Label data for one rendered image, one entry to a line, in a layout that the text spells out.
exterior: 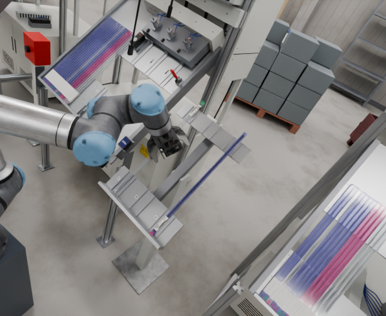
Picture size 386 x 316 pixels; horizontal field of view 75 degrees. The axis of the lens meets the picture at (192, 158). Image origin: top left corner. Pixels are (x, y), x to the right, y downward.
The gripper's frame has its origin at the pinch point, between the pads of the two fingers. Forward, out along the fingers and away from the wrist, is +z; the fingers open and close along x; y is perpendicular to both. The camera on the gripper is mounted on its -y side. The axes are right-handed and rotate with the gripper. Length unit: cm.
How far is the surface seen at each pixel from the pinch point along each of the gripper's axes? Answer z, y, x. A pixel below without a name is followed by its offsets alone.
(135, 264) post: 77, 21, -49
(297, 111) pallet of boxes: 232, -72, 188
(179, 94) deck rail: 14.3, -29.2, 16.7
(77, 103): 18, -55, -29
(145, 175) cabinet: 63, -22, -19
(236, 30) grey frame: 2, -37, 52
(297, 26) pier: 429, -350, 461
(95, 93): 17, -54, -19
